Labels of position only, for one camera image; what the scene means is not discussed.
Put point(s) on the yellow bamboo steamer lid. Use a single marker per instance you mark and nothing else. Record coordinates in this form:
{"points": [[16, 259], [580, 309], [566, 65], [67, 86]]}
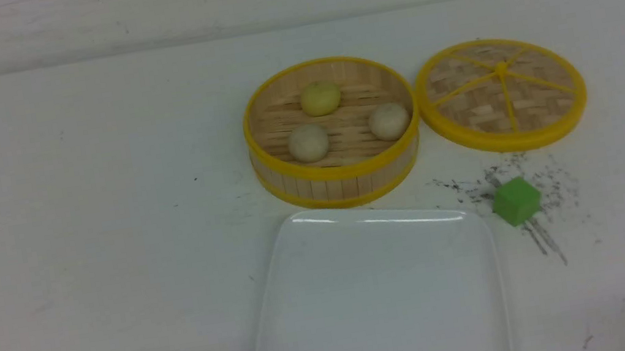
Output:
{"points": [[500, 95]]}

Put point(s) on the green cube block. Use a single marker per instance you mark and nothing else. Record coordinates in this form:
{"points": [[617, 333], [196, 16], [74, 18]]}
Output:
{"points": [[516, 201]]}

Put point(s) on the white steamed bun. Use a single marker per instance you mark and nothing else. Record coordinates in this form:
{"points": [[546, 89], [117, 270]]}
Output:
{"points": [[389, 121], [308, 143]]}

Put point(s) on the yellow steamed bun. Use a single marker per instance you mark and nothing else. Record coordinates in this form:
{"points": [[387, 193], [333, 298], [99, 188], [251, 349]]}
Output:
{"points": [[320, 98]]}

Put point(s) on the yellow bamboo steamer basket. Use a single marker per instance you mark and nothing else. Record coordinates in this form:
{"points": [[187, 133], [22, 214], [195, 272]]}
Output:
{"points": [[358, 167]]}

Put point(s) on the white square plate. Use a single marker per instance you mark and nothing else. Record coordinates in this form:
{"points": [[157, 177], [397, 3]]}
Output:
{"points": [[384, 280]]}

